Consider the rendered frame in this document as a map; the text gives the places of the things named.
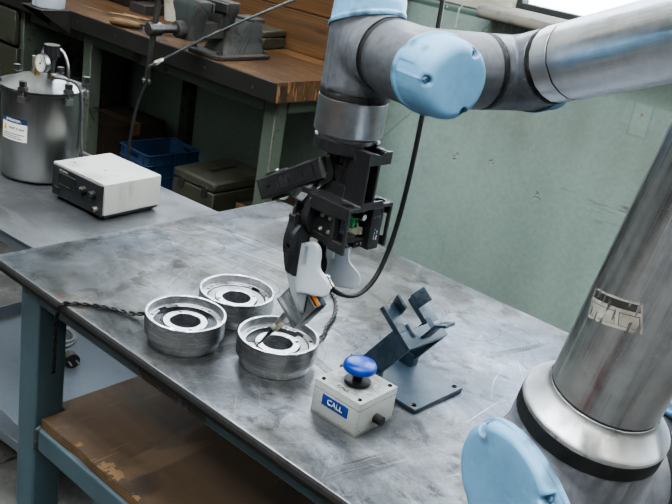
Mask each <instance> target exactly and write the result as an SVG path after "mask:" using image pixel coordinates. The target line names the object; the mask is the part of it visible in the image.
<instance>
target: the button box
mask: <svg viewBox="0 0 672 504"><path fill-rule="evenodd" d="M397 389H398V387H397V386H395V385H394V384H392V383H390V382H388V381H387V380H385V379H383V378H381V377H380V376H378V375H376V374H375V375H373V376H371V377H363V381H362V382H356V381H354V380H353V375H351V374H349V373H348V372H346V371H345V370H344V368H343V367H340V368H338V369H336V370H333V371H331V372H329V373H326V374H324V375H321V376H319V377H317V378H316V380H315V385H314V391H313V397H312V403H311V409H310V410H311V411H312V412H314V413H315V414H317V415H319V416H320V417H322V418H323V419H325V420H326V421H328V422H329V423H331V424H333V425H334V426H336V427H337V428H339V429H340V430H342V431H344V432H345V433H347V434H348V435H350V436H351V437H353V438H355V437H357V436H359V435H361V434H363V433H365V432H367V431H369V430H370V429H372V428H374V427H376V426H382V425H383V424H384V423H385V422H386V421H388V420H390V419H391V417H392V412H393V407H394V403H395V398H396V393H397Z"/></svg>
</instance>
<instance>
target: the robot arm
mask: <svg viewBox="0 0 672 504"><path fill-rule="evenodd" d="M406 9H407V0H334V4H333V9H332V14H331V18H330V19H329V20H328V26H329V31H328V37H327V44H326V50H325V57H324V64H323V70H322V77H321V84H320V90H319V95H318V101H317V107H316V114H315V120H314V128H315V129H316V130H315V134H314V140H313V144H314V146H316V147H317V148H319V149H321V150H323V151H325V152H327V155H326V156H320V157H317V158H314V159H312V160H309V161H306V162H303V163H301V164H298V165H295V166H292V167H290V168H282V169H275V170H273V171H271V172H268V173H266V174H265V177H262V178H260V179H257V180H256V182H257V185H258V189H259V192H260V196H261V200H264V199H271V198H272V201H274V200H279V199H280V200H285V199H287V198H288V197H290V196H293V195H295V192H296V191H299V190H302V191H301V192H300V193H299V194H298V195H297V196H296V198H295V200H296V201H295V206H294V207H293V211H292V212H290V213H289V221H288V224H287V227H286V230H285V233H284V238H283V256H284V266H285V271H286V272H287V278H288V284H289V288H290V291H291V294H292V298H293V300H294V303H295V305H296V307H297V310H298V311H299V312H301V313H304V312H305V307H306V301H307V294H308V295H313V296H318V297H323V298H324V300H325V299H326V298H327V296H328V295H329V293H330V287H331V286H330V282H329V280H328V278H327V277H326V275H325V274H324V273H328V274H329V275H330V278H331V280H332V282H333V283H334V285H335V286H338V287H344V288H350V289H356V288H357V287H358V286H359V285H360V274H359V273H358V271H357V270H356V269H355V268H354V266H353V265H352V264H351V262H350V260H349V253H350V247H352V248H356V247H362V248H364V249H366V250H370V249H374V248H377V245H378V244H380V245H382V246H385V243H386V237H387V232H388V227H389V222H390V217H391V212H392V206H393V202H392V201H389V200H387V199H385V198H382V197H380V196H378V195H376V194H375V193H376V188H377V182H378V177H379V172H380V166H381V165H387V164H391V160H392V155H393V151H390V150H388V149H385V148H382V147H380V139H382V138H383V133H384V128H385V122H386V117H387V111H388V105H389V103H390V99H392V100H394V101H396V102H398V103H400V104H402V105H404V106H405V107H407V108H408V109H409V110H411V111H413V112H415V113H417V114H420V115H424V116H431V117H433V118H436V119H441V120H448V119H454V118H456V117H458V116H459V115H461V114H462V113H464V112H467V111H468V110H515V111H523V112H529V113H538V112H544V111H547V110H555V109H558V108H561V107H562V106H564V105H565V104H566V103H567V102H570V101H576V100H581V99H587V98H592V97H598V96H604V95H609V94H615V93H620V92H626V91H632V90H637V89H643V88H648V87H654V86H660V85H665V84H671V83H672V0H638V1H634V2H631V3H627V4H624V5H620V6H617V7H613V8H610V9H606V10H603V11H599V12H595V13H592V14H588V15H585V16H581V17H578V18H574V19H571V20H567V21H564V22H560V23H557V24H553V25H550V26H547V27H544V28H540V29H537V30H533V31H529V32H526V33H522V34H514V35H509V34H496V33H485V32H472V31H460V30H449V29H437V28H430V27H426V26H422V25H419V24H416V23H413V22H410V21H407V15H406ZM383 213H387V215H386V221H385V226H384V231H383V235H382V234H380V229H381V224H382V219H383ZM310 237H313V238H315V239H317V240H318V242H315V241H311V242H310ZM461 476H462V483H463V487H464V490H465V493H466V496H467V502H468V504H672V119H671V121H670V123H669V125H668V127H667V130H666V132H665V134H664V136H663V138H662V140H661V142H660V144H659V146H658V148H657V150H656V153H655V155H654V157H653V159H652V161H651V163H650V165H649V167H648V169H647V171H646V173H645V175H644V178H643V180H642V182H641V184H640V186H639V188H638V190H637V192H636V194H635V196H634V198H633V201H632V203H631V205H630V207H629V209H628V211H627V213H626V215H625V217H624V219H623V221H622V224H621V226H620V228H619V230H618V232H617V234H616V236H615V238H614V240H613V242H612V244H611V247H610V249H609V251H608V253H607V255H606V257H605V259H604V261H603V263H602V265H601V267H600V269H599V272H598V274H597V276H596V278H595V280H594V282H593V284H592V286H591V288H590V290H589V292H588V295H587V297H586V299H585V301H584V303H583V305H582V307H581V309H580V311H579V313H578V315H577V318H576V320H575V322H574V324H573V326H572V328H571V330H570V332H569V334H568V336H567V338H566V341H565V343H564V345H563V347H562V349H561V351H560V353H559V355H558V357H557V359H556V360H554V361H548V362H544V363H541V364H539V365H537V366H535V367H534V368H532V369H531V370H530V371H529V373H528V374H527V375H526V377H525V379H524V381H523V383H522V385H521V388H520V390H519V391H518V394H517V396H516V398H515V400H514V403H513V405H512V407H511V409H510V411H509V412H508V413H507V414H506V415H505V416H504V417H502V418H501V417H490V418H487V419H486V420H484V421H483V423H480V424H478V425H476V426H475V427H474V428H473V429H472V430H471V431H470V432H469V433H468V435H467V437H466V439H465V441H464V444H463V448H462V453H461Z"/></svg>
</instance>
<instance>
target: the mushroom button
mask: <svg viewBox="0 0 672 504"><path fill-rule="evenodd" d="M343 368H344V370H345V371H346V372H348V373H349V374H351V375H353V380H354V381H356V382H362V381H363V377H371V376H373V375H375V374H376V372H377V365H376V362H375V361H374V360H373V359H371V358H369V357H367V356H363V355H350V356H348V357H347V358H346V359H345V360H344V362H343Z"/></svg>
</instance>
